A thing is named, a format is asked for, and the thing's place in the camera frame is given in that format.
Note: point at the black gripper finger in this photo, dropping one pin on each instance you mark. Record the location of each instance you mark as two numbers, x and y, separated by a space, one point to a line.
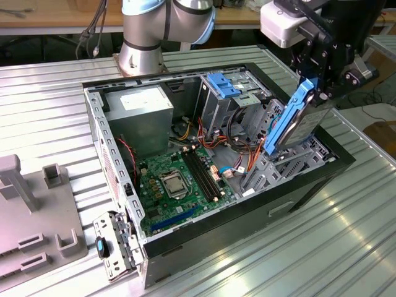
340 77
315 55

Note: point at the hard disk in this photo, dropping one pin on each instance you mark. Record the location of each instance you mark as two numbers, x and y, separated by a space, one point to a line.
297 130

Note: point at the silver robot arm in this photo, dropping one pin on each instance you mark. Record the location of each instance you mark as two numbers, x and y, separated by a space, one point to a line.
139 46

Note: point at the silver disk bay cage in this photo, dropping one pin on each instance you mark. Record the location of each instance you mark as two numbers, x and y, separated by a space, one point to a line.
320 148

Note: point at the brown cardboard box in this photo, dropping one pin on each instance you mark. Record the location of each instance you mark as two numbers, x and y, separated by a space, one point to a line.
382 133

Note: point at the blue drive cage latch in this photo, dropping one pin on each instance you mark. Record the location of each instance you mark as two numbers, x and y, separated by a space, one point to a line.
224 86

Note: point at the silver optical drive cage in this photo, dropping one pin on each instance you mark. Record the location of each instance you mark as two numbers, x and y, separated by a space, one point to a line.
213 105

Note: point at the black RAM slot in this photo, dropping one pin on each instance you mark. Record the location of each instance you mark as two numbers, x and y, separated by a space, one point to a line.
204 174
208 174
200 174
196 174

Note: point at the black open PC case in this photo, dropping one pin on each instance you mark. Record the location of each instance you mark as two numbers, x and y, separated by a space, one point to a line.
247 222

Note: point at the grey power supply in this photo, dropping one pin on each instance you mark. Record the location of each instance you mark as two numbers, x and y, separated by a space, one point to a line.
139 123

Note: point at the silver CPU socket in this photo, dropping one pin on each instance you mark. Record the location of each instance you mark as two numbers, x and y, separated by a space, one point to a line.
173 186

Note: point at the green motherboard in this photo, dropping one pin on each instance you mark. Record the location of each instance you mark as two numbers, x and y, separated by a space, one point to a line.
182 213

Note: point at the blue expansion slot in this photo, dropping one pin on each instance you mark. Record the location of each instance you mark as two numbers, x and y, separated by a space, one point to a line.
174 219

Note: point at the long wooden desk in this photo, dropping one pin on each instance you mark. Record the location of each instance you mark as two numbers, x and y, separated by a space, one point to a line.
46 17

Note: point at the grey parts rack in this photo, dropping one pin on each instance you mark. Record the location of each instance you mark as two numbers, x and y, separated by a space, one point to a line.
46 210

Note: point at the grey metal frame table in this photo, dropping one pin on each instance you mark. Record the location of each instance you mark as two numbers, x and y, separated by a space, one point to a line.
385 40

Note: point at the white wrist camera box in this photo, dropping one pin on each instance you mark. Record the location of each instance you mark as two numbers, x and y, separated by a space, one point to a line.
278 24

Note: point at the silver expansion slot bracket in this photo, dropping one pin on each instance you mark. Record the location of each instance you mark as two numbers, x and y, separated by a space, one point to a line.
119 247

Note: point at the black and blue bracket latch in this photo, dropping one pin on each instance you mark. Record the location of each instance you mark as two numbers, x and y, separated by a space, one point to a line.
102 247

